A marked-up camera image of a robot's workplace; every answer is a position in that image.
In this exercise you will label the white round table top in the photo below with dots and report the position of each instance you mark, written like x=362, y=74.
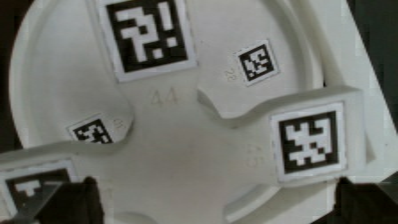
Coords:
x=248, y=33

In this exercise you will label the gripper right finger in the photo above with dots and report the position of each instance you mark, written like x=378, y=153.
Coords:
x=364, y=203

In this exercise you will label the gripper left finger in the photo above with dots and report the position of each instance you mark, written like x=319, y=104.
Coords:
x=64, y=205

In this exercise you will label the white table base plate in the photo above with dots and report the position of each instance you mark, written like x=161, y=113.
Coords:
x=188, y=150

